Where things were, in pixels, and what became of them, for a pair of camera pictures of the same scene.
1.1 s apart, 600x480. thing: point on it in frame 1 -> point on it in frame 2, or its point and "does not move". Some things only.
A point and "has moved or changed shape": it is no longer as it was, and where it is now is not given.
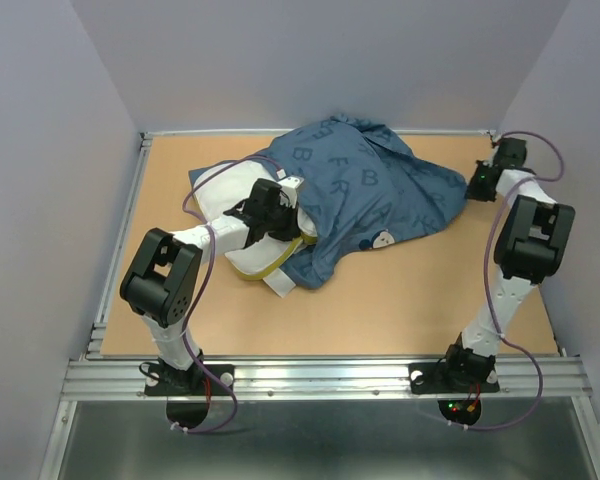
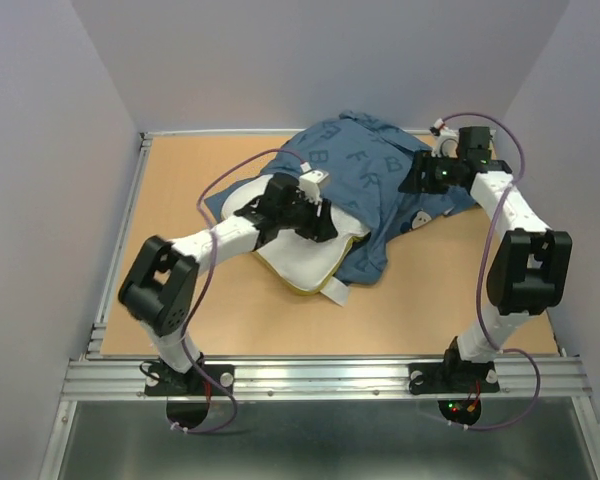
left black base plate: x=193 y=380 does not move
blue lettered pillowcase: x=360 y=186 has moved or changed shape
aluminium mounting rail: x=330 y=378 does not move
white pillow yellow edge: x=217 y=187 -> x=299 y=263
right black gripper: x=472 y=191 -> x=423 y=162
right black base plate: x=453 y=377 does not move
